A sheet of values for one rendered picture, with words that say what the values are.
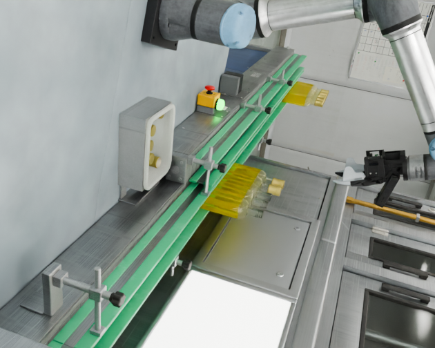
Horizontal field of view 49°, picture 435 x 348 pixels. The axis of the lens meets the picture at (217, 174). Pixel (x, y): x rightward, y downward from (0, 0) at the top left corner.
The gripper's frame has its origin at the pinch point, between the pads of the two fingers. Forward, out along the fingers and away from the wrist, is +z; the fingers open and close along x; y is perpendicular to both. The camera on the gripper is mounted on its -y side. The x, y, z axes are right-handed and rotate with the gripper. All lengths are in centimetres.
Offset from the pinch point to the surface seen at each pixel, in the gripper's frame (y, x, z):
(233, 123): 12, -30, 42
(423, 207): -45, -62, -24
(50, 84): 52, 58, 44
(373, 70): -104, -584, 29
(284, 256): -23.5, 7.5, 19.5
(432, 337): -44, 19, -24
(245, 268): -19.9, 19.4, 28.7
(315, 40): -48, -586, 105
